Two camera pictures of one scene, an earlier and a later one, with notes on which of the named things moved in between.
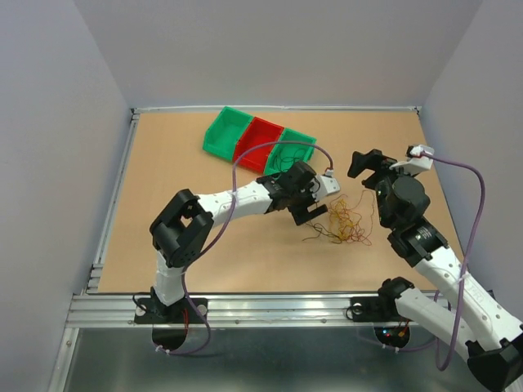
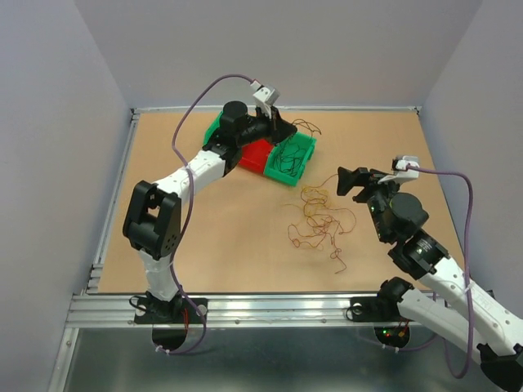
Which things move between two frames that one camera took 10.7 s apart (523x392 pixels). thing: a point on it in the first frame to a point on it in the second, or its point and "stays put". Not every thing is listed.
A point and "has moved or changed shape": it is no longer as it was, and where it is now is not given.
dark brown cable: [314, 226] has moved or changed shape
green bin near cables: [288, 154] stays put
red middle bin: [259, 131] stays put
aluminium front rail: [238, 309] stays put
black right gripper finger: [373, 160] to [347, 179]
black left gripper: [300, 212] to [277, 128]
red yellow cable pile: [352, 224] has moved or changed shape
